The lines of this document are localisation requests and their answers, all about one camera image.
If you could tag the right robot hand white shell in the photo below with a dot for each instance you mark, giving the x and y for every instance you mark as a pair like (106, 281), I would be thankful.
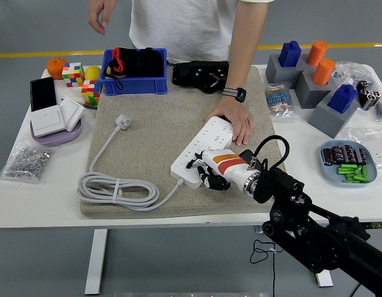
(228, 164)

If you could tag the person's left hand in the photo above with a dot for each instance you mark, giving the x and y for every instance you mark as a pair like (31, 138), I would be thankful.
(237, 119)

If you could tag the person's right hand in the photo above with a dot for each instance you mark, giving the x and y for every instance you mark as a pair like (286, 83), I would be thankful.
(99, 12)

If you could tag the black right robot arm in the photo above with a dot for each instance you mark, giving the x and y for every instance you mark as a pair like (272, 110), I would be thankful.
(333, 244)

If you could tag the wrist watch with striped band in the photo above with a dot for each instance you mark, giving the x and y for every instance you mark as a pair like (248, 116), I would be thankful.
(239, 94)

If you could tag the bag of resistors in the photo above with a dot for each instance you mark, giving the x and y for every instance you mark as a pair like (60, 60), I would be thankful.
(279, 100)

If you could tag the grey block holder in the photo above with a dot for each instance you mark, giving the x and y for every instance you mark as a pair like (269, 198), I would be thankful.
(324, 117)
(308, 92)
(276, 72)

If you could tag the yellow lemon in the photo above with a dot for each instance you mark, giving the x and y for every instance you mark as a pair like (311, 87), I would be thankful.
(92, 73)

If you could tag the black and red fabric bundle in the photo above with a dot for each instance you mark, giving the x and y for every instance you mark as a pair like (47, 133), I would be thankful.
(141, 63)

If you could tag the multicoloured puzzle cube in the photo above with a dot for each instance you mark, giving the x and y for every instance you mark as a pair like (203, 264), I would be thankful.
(73, 74)
(90, 91)

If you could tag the black electronic device housing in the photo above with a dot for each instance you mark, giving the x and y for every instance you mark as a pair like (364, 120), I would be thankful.
(185, 74)

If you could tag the orange fruit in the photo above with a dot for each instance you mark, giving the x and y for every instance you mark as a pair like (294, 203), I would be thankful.
(55, 68)

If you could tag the person's torso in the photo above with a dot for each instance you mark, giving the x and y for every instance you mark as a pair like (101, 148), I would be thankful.
(178, 28)

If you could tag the blue plastic bin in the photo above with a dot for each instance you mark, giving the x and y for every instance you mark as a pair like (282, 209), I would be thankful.
(132, 86)

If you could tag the blue square peg block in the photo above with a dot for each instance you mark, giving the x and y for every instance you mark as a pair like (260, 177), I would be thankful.
(289, 55)
(342, 99)

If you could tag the grey-brown mat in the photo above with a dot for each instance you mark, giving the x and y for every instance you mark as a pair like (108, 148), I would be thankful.
(154, 123)

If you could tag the orange cylinder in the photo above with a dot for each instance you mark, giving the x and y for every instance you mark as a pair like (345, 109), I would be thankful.
(323, 72)
(316, 54)

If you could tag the black smartphone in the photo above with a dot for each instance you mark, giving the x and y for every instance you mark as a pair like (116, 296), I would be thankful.
(42, 94)

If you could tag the light blue plate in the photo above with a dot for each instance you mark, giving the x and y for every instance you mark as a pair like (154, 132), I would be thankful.
(330, 173)

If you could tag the row of dark capacitors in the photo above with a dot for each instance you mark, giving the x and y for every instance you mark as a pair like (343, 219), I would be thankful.
(345, 153)

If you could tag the clear bag of small parts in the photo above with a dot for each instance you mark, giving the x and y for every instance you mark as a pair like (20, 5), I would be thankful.
(348, 72)

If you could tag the pile of green cylinders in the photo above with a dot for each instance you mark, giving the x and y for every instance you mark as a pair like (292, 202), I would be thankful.
(353, 173)

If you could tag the bundle of large black capacitors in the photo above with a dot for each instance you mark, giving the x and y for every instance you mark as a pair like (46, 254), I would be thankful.
(367, 96)

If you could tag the purple round box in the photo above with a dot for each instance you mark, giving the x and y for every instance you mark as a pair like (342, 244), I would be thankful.
(61, 139)

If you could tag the black table control panel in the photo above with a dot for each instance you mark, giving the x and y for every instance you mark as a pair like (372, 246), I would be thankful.
(378, 226)

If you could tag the bag of metal nuts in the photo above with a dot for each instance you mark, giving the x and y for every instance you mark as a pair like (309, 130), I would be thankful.
(27, 161)

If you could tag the silver metal bracket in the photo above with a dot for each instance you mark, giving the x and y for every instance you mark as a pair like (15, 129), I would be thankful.
(259, 229)

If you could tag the small white wall switch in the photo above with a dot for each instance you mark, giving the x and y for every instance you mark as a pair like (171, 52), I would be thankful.
(70, 111)

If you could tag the large white wall switch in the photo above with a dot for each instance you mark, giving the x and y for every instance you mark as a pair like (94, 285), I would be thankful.
(47, 120)

